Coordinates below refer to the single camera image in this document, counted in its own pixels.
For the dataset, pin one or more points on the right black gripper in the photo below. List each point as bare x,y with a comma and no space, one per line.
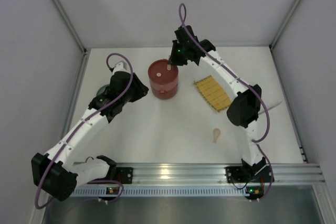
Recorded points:
176,56

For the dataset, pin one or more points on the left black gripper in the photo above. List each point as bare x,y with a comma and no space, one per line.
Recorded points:
138,87

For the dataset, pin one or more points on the pink steel-lined pot with handles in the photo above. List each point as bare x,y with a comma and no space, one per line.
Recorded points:
162,75

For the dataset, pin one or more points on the dark red lid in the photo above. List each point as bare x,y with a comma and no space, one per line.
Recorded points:
158,72

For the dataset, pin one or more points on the grey transparent lid with handles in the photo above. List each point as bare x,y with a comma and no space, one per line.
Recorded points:
103,90

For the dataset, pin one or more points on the cream small spoon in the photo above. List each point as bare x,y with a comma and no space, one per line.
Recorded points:
216,134

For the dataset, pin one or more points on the metal tongs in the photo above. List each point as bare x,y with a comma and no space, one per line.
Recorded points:
263,109

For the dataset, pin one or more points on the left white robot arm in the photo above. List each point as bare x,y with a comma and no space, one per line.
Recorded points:
56,172

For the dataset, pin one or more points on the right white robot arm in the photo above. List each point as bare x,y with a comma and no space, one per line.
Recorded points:
243,111

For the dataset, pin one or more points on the dark red steel-lined pot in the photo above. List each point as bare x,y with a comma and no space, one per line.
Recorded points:
164,92

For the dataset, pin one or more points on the bamboo serving mat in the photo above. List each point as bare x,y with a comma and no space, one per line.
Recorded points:
213,94

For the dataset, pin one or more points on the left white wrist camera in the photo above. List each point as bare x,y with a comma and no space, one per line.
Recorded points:
120,66

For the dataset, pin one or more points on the left black base bracket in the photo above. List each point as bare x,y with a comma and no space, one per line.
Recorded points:
124,175

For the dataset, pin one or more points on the black base bracket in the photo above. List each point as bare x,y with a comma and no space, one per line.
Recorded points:
235,174
124,175

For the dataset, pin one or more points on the aluminium mounting rail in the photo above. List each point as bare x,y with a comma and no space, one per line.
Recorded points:
180,180

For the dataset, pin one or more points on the right black base bracket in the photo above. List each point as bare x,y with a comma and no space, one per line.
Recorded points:
235,174

